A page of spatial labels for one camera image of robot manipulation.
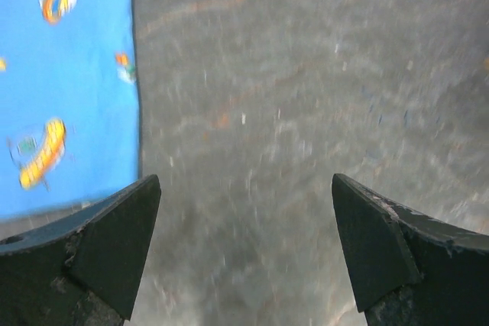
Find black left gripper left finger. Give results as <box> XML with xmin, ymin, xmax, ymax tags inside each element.
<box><xmin>1</xmin><ymin>175</ymin><xmax>161</xmax><ymax>326</ymax></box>

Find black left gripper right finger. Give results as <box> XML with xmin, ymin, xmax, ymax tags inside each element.
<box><xmin>332</xmin><ymin>173</ymin><xmax>488</xmax><ymax>325</ymax></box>

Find blue patterned cloth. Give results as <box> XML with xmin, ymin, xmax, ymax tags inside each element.
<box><xmin>1</xmin><ymin>0</ymin><xmax>139</xmax><ymax>219</ymax></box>

